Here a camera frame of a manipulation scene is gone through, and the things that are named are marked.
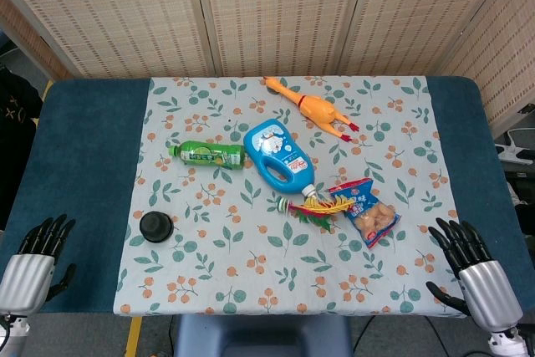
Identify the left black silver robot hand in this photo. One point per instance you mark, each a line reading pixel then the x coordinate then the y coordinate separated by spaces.
pixel 27 277

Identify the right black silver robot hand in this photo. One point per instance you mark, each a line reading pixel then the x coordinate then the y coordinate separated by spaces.
pixel 489 294

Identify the black bowl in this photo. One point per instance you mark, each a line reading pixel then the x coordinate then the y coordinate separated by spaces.
pixel 156 227

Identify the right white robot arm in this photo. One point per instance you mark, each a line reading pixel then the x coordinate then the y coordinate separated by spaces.
pixel 507 342

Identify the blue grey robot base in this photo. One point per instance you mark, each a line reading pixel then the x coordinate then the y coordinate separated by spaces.
pixel 263 338

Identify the blue felt table cover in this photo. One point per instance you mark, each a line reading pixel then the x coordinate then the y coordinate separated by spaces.
pixel 83 156

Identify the blue snack bag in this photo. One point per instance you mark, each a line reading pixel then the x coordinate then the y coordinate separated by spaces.
pixel 372 215

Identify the black clothing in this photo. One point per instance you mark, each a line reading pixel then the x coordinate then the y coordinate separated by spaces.
pixel 14 135

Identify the white chair base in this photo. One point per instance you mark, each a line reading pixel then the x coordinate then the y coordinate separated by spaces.
pixel 512 150

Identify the colourful feather shuttlecock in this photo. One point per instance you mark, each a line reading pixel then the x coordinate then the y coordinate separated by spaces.
pixel 322 208

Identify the green tea bottle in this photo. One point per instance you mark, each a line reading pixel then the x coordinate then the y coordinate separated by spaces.
pixel 209 155

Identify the floral patterned tablecloth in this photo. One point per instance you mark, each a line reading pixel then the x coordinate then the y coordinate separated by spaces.
pixel 251 273

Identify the yellow rubber chicken toy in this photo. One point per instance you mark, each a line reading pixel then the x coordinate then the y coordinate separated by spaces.
pixel 315 108

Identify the blue detergent bottle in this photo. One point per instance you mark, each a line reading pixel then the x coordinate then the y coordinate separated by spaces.
pixel 271 144

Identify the woven bamboo folding screen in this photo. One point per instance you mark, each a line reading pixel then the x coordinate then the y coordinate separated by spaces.
pixel 271 10

